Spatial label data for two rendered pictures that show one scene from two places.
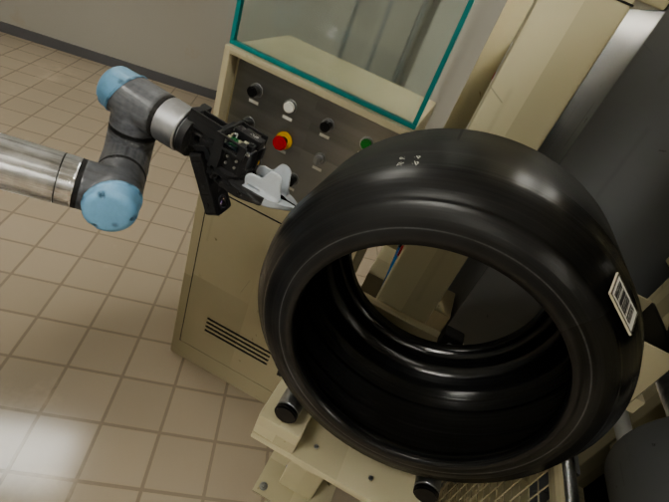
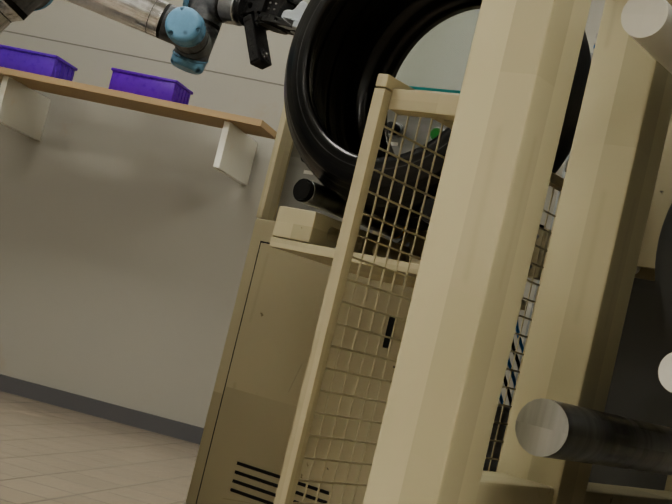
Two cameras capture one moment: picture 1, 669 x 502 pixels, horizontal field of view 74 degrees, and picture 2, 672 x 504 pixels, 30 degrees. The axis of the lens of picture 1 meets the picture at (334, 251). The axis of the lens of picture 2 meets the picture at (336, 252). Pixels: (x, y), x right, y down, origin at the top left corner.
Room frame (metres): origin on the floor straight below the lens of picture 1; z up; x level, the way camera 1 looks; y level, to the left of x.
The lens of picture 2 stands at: (-1.52, -1.18, 0.64)
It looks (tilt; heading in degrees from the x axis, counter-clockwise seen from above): 4 degrees up; 28
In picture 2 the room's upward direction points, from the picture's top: 14 degrees clockwise
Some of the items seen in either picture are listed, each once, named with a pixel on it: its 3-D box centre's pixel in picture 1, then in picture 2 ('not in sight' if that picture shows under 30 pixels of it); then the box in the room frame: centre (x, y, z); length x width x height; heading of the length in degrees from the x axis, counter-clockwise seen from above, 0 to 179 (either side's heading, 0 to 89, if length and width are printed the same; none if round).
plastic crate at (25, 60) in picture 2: not in sight; (32, 66); (3.12, 3.11, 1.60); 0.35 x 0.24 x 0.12; 104
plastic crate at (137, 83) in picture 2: not in sight; (150, 90); (3.28, 2.50, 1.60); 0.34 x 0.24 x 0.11; 104
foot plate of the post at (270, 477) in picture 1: (301, 475); not in sight; (0.91, -0.21, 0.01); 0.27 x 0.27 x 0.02; 82
